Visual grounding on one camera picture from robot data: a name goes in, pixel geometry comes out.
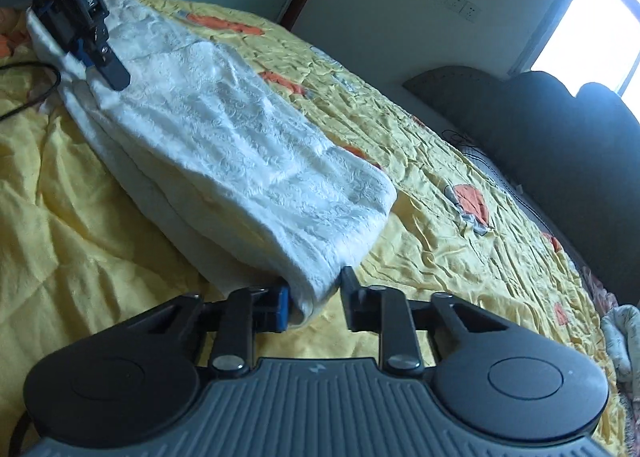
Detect white textured pants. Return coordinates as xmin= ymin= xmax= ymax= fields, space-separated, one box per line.
xmin=25 ymin=0 xmax=399 ymax=326

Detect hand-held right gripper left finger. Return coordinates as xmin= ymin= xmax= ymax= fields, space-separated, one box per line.
xmin=150 ymin=285 xmax=292 ymax=373

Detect black cable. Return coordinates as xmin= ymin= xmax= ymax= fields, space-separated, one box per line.
xmin=0 ymin=62 xmax=62 ymax=120

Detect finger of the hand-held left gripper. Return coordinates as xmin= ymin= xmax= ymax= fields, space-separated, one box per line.
xmin=82 ymin=29 xmax=132 ymax=92
xmin=33 ymin=1 xmax=97 ymax=70

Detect floral pink cloth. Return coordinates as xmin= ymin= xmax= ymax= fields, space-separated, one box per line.
xmin=580 ymin=267 xmax=623 ymax=310

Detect dark grey padded headboard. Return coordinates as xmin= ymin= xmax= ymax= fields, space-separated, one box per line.
xmin=402 ymin=66 xmax=640 ymax=310

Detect yellow printed blanket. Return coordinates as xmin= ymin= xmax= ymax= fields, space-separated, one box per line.
xmin=0 ymin=0 xmax=630 ymax=457

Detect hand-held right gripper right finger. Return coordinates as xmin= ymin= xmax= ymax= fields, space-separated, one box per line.
xmin=339 ymin=266 xmax=501 ymax=372

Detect bright window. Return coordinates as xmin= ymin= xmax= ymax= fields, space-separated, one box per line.
xmin=529 ymin=0 xmax=640 ymax=100

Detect white printed cloth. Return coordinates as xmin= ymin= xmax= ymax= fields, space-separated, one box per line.
xmin=600 ymin=304 xmax=640 ymax=390

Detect grey pillow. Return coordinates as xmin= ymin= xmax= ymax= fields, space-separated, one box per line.
xmin=447 ymin=134 xmax=596 ymax=283

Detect white wall socket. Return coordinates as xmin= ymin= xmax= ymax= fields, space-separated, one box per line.
xmin=430 ymin=0 xmax=482 ymax=22

